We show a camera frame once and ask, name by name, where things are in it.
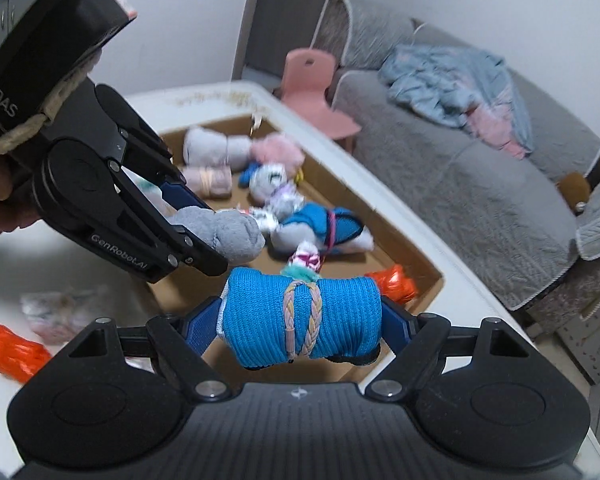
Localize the brown cardboard box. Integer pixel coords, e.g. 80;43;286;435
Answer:
140;114;446;383

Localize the blue white sock bundle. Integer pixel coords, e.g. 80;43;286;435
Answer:
269;202;374;256

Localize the floral printed cabinet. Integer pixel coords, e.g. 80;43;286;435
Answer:
524;259;600;387

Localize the grey door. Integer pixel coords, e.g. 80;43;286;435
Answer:
230;0;374;84

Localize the orange plastic bag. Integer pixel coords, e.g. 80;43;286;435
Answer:
0;323;54;386
364;264;419;306

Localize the white patterned sock bundle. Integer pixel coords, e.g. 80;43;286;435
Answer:
232;204;281;234

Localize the lilac rolled sock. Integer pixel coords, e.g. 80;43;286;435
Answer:
179;165;233;199

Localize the pink fluffy blue knit bundle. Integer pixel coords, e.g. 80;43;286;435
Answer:
239;132;306;189

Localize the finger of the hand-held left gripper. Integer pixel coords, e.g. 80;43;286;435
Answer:
95;84;214;212
110;160;229;277

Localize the multicoloured striped sock bundle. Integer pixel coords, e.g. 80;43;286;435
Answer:
280;240;327;281

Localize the white lace rolled sock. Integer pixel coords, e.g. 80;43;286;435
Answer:
249;163;306;216

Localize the grey sock bundle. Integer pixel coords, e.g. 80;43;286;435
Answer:
172;205;266;264

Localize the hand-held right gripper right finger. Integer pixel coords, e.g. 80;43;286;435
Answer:
364;299;548;404

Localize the person's left hand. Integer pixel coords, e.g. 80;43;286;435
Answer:
0;131;44;237

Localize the light blue blanket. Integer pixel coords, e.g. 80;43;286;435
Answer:
378;43;535;161

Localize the beige braided cord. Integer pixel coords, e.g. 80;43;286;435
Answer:
0;50;102;157

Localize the brown plush toy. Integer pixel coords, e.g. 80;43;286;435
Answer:
558;172;592;216

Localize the pink plastic chair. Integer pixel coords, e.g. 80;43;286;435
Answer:
278;48;362;154

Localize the grey sofa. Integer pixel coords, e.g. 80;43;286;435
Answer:
312;0;600;312

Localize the white patterned cloth bundle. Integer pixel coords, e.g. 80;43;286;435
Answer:
19;287;109;346

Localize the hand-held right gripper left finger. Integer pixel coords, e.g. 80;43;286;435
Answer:
66;296;230;404

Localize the dark grey cabinet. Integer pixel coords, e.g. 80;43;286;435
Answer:
0;0;67;81

